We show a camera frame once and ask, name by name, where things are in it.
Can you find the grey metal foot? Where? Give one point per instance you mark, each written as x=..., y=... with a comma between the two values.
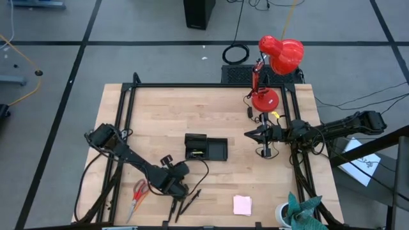
x=38, y=4
x=12, y=80

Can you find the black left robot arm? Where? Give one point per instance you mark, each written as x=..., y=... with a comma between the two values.
x=134, y=158

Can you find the black mesh desk organizer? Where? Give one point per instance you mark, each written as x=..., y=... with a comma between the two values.
x=217, y=150

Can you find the black camera stand beam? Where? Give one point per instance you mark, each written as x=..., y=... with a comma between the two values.
x=370, y=147

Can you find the teal cloth in cup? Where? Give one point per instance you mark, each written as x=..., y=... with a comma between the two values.
x=300, y=214

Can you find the black round disc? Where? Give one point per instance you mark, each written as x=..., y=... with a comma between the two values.
x=39, y=73

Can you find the black pen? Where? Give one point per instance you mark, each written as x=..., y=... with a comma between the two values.
x=181, y=206
x=172, y=207
x=191, y=201

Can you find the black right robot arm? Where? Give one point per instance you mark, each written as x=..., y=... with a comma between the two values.
x=345, y=126

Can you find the yellow highlighter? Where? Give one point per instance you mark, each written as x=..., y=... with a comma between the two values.
x=196, y=153

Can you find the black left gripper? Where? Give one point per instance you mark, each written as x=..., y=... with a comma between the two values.
x=175, y=175

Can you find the white paper sheet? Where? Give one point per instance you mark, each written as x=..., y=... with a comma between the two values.
x=364, y=166

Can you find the black caster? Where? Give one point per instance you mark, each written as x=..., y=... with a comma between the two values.
x=4, y=110

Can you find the white plant pot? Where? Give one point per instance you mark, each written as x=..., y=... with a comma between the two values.
x=280, y=214

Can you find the red desk lamp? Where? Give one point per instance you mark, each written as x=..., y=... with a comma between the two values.
x=284, y=56

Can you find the black perforated metal case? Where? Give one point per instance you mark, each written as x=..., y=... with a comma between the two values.
x=239, y=75

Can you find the black computer tower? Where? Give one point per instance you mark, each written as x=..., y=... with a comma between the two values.
x=198, y=14

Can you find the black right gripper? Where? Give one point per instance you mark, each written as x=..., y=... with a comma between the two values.
x=276, y=133

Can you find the pink sticky note pad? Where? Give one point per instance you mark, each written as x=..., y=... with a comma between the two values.
x=242, y=206

